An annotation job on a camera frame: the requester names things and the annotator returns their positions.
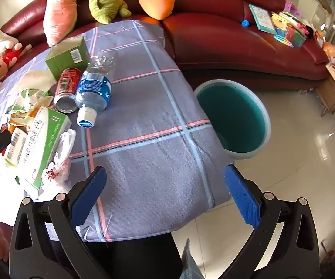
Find brown teddy bear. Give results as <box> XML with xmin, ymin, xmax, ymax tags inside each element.
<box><xmin>0</xmin><ymin>58</ymin><xmax>11</xmax><ymax>82</ymax></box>

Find white green medicine box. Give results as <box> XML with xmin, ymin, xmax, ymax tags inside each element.
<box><xmin>16</xmin><ymin>106</ymin><xmax>72</xmax><ymax>191</ymax></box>

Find green dinosaur plush toy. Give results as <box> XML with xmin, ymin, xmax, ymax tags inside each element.
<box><xmin>88</xmin><ymin>0</ymin><xmax>131</xmax><ymax>24</ymax></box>

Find green cardboard box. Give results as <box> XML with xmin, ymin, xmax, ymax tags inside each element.
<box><xmin>44</xmin><ymin>36</ymin><xmax>90</xmax><ymax>82</ymax></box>

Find small white barcode box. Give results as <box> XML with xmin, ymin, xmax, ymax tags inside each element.
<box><xmin>4</xmin><ymin>127</ymin><xmax>28</xmax><ymax>167</ymax></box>

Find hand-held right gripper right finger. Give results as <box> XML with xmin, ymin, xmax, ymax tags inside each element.
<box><xmin>217</xmin><ymin>164</ymin><xmax>321</xmax><ymax>279</ymax></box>

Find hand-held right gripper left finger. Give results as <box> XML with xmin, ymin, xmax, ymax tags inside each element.
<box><xmin>9</xmin><ymin>166</ymin><xmax>111</xmax><ymax>279</ymax></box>

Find red plush toy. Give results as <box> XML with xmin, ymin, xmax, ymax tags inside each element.
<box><xmin>0</xmin><ymin>42</ymin><xmax>31</xmax><ymax>70</ymax></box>

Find teal plastic bucket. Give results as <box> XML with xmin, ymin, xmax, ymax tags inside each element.
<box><xmin>193</xmin><ymin>79</ymin><xmax>271</xmax><ymax>160</ymax></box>

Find orange bag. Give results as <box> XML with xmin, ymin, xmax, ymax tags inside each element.
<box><xmin>323</xmin><ymin>42</ymin><xmax>335</xmax><ymax>59</ymax></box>

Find dark cloth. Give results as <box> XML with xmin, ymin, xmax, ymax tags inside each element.
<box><xmin>51</xmin><ymin>229</ymin><xmax>183</xmax><ymax>279</ymax></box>

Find green white clear snack bag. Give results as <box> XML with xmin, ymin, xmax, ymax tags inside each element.
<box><xmin>9</xmin><ymin>89</ymin><xmax>54</xmax><ymax>118</ymax></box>

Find grey plaid cloth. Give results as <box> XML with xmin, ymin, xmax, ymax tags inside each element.
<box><xmin>0</xmin><ymin>20</ymin><xmax>235</xmax><ymax>242</ymax></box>

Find crushed blue label water bottle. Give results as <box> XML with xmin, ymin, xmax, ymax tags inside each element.
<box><xmin>75</xmin><ymin>54</ymin><xmax>115</xmax><ymax>128</ymax></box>

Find teal picture book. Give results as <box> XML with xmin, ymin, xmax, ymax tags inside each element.
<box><xmin>248</xmin><ymin>4</ymin><xmax>276</xmax><ymax>32</ymax></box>

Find pile of colourful toys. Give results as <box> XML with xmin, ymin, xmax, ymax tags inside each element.
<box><xmin>271</xmin><ymin>1</ymin><xmax>316</xmax><ymax>48</ymax></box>

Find red soda can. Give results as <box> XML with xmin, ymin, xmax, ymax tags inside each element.
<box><xmin>53</xmin><ymin>67</ymin><xmax>82</xmax><ymax>113</ymax></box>

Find pink plush toy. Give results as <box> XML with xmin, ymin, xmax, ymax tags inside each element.
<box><xmin>43</xmin><ymin>0</ymin><xmax>78</xmax><ymax>47</ymax></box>

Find wooden side table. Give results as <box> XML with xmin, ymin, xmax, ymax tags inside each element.
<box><xmin>314</xmin><ymin>64</ymin><xmax>335</xmax><ymax>117</ymax></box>

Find dark red leather sofa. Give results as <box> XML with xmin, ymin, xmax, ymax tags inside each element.
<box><xmin>0</xmin><ymin>0</ymin><xmax>331</xmax><ymax>90</ymax></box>

